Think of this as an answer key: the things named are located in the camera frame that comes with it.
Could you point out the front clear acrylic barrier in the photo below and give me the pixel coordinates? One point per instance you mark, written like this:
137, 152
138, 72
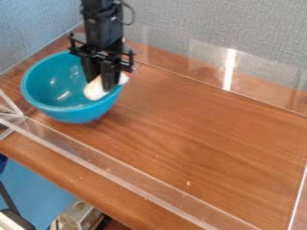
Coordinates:
155, 191

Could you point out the blue bowl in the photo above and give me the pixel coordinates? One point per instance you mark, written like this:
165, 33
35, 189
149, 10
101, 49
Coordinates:
53, 87

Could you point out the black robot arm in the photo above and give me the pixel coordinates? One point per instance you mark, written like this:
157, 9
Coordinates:
98, 3

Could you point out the right clear acrylic barrier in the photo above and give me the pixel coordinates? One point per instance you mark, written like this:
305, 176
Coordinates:
298, 221

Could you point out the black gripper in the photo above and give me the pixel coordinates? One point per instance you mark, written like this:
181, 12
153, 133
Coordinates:
101, 47

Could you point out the white brown toy mushroom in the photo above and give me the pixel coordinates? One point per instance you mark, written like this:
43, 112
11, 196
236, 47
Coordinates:
94, 91

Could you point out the black chair part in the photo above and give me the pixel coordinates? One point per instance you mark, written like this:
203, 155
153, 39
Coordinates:
11, 219

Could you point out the clear acrylic barrier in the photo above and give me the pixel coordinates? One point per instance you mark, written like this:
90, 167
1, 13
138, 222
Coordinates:
256, 77
298, 221
155, 191

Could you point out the back clear acrylic barrier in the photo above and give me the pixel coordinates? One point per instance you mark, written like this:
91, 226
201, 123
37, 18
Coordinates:
256, 77

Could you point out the grey metal bracket under table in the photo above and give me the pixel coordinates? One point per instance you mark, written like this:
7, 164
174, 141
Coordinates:
79, 217

